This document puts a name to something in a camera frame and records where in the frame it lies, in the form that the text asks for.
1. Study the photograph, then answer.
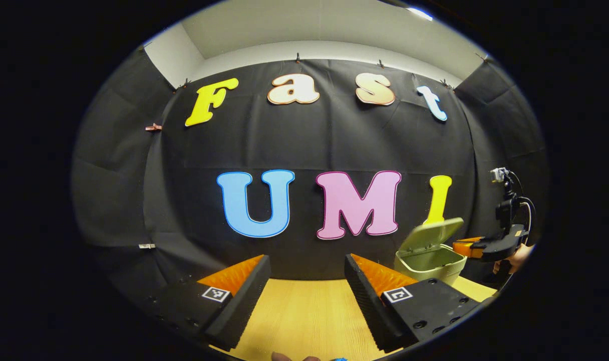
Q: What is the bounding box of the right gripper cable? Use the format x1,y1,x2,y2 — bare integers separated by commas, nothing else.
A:
508,170,537,246

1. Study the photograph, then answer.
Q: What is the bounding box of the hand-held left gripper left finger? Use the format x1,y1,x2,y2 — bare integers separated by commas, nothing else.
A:
151,254,271,351

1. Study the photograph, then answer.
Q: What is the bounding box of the black backdrop cloth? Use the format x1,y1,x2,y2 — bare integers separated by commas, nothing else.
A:
71,45,551,301

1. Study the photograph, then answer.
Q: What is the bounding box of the wooden desktop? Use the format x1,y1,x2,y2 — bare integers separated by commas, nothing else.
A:
209,275,498,361

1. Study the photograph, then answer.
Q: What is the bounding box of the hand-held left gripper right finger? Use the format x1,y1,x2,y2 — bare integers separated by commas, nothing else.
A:
345,253,486,351

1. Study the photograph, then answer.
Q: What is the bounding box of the green desktop garbage bin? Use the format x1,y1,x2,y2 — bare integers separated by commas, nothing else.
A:
394,217,468,286

